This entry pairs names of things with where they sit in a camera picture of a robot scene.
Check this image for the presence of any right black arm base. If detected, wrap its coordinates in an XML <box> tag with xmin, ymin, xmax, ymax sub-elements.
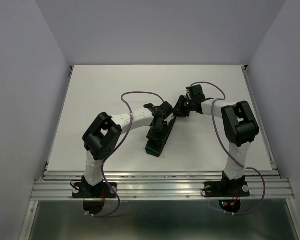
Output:
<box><xmin>201</xmin><ymin>173</ymin><xmax>250</xmax><ymax>198</ymax></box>

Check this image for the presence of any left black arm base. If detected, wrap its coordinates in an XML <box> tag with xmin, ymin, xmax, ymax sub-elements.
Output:
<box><xmin>70</xmin><ymin>178</ymin><xmax>116</xmax><ymax>199</ymax></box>

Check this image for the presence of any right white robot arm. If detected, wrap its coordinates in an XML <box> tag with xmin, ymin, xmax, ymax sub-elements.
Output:
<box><xmin>174</xmin><ymin>82</ymin><xmax>260</xmax><ymax>195</ymax></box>

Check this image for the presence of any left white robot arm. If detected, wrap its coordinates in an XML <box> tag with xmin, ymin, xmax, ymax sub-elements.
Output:
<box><xmin>82</xmin><ymin>101</ymin><xmax>176</xmax><ymax>197</ymax></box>

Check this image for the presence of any dark green cloth napkin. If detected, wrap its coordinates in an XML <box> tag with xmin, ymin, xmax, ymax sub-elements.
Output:
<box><xmin>145</xmin><ymin>115</ymin><xmax>176</xmax><ymax>157</ymax></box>

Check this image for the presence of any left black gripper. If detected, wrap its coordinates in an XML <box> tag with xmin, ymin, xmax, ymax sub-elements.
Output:
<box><xmin>146</xmin><ymin>121</ymin><xmax>172</xmax><ymax>147</ymax></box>

